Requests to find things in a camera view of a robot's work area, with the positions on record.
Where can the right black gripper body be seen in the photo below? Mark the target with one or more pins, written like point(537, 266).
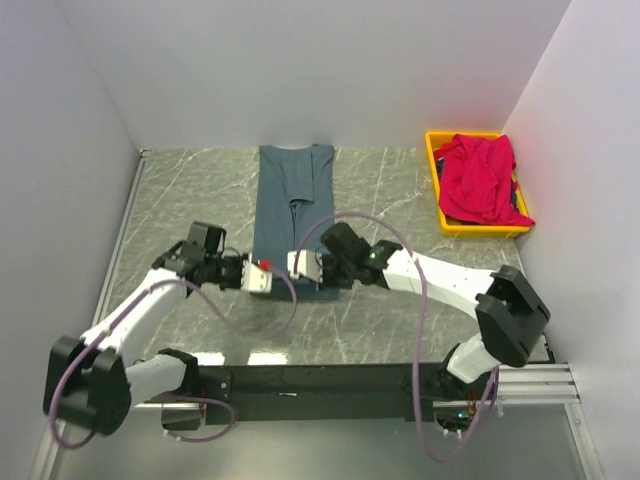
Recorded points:
point(338, 273)

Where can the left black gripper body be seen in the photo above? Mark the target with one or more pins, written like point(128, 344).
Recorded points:
point(225, 270)

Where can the blue-grey t-shirt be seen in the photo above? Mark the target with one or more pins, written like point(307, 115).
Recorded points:
point(295, 191)

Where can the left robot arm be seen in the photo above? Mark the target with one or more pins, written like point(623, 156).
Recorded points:
point(94, 380)

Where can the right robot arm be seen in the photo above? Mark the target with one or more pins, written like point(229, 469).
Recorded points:
point(511, 316)

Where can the black base beam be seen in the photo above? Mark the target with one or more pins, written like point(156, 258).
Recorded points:
point(314, 392)

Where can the red t-shirt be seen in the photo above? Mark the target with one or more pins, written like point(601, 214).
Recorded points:
point(475, 187)

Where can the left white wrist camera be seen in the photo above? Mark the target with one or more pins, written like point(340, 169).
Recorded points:
point(254, 279)

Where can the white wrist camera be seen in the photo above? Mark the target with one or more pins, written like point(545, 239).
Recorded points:
point(305, 264)
point(254, 279)

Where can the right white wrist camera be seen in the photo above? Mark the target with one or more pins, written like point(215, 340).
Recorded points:
point(305, 264)

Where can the aluminium rail frame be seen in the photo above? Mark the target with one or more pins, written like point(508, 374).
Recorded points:
point(372, 348)

